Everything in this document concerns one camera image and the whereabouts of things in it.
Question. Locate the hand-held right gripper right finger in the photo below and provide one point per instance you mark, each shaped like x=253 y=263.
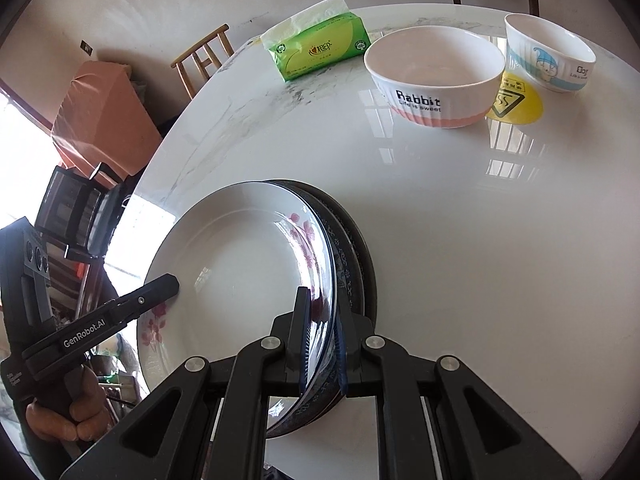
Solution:
x=342 y=360

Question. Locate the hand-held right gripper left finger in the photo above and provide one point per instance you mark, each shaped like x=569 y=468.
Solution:
x=302 y=340

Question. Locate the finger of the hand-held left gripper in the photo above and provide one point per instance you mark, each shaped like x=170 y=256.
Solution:
x=145 y=300

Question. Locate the white floral plate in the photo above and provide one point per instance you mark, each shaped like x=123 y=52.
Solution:
x=225 y=270

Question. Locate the small blue patterned plate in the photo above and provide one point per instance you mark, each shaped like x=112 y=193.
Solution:
x=341 y=255

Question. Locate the large blue patterned plate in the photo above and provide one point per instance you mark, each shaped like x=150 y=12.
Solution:
x=360 y=260

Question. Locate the white bowl with pink base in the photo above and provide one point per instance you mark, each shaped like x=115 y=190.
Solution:
x=425 y=60

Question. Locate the white bowl with blue cartoon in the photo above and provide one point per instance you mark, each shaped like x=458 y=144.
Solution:
x=545 y=67

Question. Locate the person's left hand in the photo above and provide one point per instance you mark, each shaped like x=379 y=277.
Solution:
x=92 y=405

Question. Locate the black metal chair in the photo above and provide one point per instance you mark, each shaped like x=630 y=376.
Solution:
x=70 y=200

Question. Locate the orange cabinet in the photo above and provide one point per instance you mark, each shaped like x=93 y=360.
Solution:
x=100 y=120

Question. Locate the light wooden chair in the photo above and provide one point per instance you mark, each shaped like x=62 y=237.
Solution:
x=197 y=49

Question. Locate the green tissue pack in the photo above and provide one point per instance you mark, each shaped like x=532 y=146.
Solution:
x=320 y=50

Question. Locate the round yellow warning sticker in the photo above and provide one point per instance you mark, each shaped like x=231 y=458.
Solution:
x=515 y=107

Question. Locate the wall switch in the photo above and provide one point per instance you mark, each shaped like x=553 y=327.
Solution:
x=87 y=48

